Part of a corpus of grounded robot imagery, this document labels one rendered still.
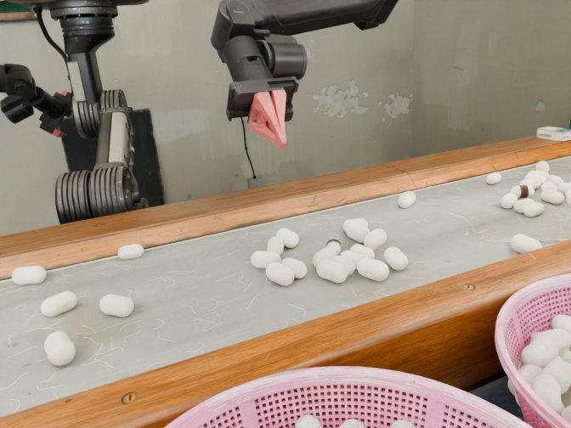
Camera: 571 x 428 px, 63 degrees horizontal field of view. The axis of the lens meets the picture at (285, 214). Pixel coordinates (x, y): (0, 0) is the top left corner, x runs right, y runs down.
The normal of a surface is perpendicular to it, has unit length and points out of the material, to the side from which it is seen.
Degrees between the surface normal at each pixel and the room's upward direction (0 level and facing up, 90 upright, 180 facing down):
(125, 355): 0
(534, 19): 90
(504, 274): 0
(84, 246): 45
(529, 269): 0
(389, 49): 90
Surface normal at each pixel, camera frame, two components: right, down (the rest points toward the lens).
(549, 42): -0.93, 0.18
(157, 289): -0.07, -0.94
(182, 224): 0.23, -0.47
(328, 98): 0.36, 0.29
